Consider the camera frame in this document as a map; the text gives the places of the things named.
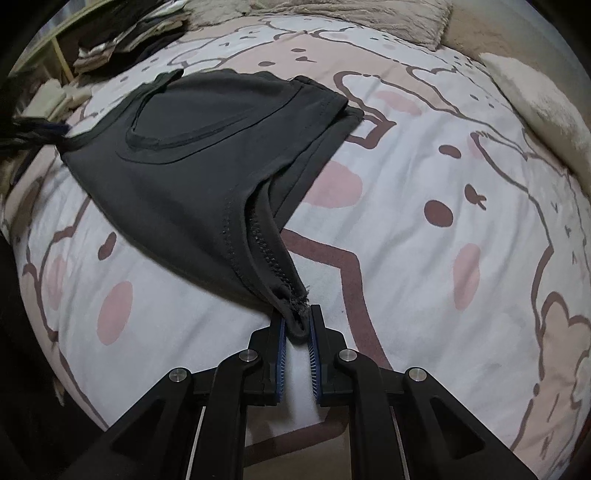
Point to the black garment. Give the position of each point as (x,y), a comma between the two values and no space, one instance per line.
(111,18)

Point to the beige knit sweater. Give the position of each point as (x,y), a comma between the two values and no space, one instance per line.
(51,101)

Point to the small white fluffy pillow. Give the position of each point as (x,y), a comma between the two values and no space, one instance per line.
(540,106)

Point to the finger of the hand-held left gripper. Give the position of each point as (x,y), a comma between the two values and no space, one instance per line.
(48,130)

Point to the wooden bedside shelf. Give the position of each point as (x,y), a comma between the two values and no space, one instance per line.
(62,50)

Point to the long beige bolster cushion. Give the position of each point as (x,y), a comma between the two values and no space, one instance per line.
(508,32)

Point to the bear printed bed blanket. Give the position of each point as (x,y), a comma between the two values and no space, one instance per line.
(392,277)

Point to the large textured beige pillow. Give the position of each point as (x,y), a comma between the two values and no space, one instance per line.
(323,14)

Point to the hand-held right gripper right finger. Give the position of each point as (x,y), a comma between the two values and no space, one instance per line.
(315,360)

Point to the dark grey tank top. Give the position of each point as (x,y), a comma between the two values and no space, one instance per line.
(184,184)

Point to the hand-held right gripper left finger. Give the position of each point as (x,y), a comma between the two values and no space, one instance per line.
(280,360)

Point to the stack of folded clothes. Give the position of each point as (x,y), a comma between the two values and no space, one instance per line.
(115,50)

